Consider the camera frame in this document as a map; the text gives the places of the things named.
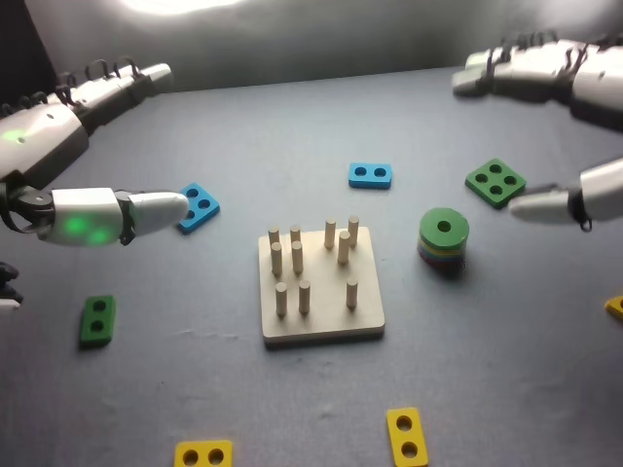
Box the stack of coloured rings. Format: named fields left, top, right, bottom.
left=416, top=207, right=471, bottom=279

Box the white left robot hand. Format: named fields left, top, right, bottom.
left=0, top=56, right=191, bottom=248

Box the green two-hole block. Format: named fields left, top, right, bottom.
left=79, top=294, right=117, bottom=349

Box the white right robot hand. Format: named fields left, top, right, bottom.
left=451, top=29, right=623, bottom=234

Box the green four-hole square block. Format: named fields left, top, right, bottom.
left=464, top=158, right=528, bottom=210

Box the blue two-hole block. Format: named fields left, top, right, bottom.
left=348, top=162, right=394, bottom=191

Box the blue four-hole square block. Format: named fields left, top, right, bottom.
left=175, top=182, right=221, bottom=235

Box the yellow two-hole block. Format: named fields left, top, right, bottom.
left=173, top=440, right=234, bottom=467
left=386, top=407, right=430, bottom=467

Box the grey table cloth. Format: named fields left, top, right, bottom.
left=0, top=62, right=623, bottom=467

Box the wooden peg board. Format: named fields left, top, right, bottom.
left=257, top=215, right=386, bottom=351

